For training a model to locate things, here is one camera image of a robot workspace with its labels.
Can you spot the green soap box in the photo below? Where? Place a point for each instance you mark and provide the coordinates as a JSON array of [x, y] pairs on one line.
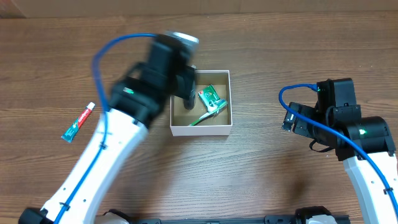
[[209, 98]]

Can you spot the white cardboard box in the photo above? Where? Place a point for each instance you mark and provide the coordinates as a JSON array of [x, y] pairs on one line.
[[219, 125]]

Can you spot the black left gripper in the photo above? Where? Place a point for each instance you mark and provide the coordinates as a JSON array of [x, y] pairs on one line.
[[185, 83]]

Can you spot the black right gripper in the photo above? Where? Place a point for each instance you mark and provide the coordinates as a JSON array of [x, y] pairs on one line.
[[298, 119]]

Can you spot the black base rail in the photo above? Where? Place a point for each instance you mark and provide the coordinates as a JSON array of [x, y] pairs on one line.
[[314, 214]]

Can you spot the clear foam pump bottle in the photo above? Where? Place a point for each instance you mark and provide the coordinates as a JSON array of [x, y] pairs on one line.
[[189, 104]]

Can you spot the green toothbrush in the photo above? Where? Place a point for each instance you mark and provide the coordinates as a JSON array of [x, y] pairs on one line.
[[208, 114]]

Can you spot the red teal toothpaste tube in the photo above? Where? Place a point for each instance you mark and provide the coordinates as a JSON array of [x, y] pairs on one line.
[[71, 132]]

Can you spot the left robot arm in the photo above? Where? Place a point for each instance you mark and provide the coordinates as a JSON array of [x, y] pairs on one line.
[[137, 98]]

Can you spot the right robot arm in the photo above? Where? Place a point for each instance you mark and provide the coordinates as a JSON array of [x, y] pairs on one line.
[[364, 145]]

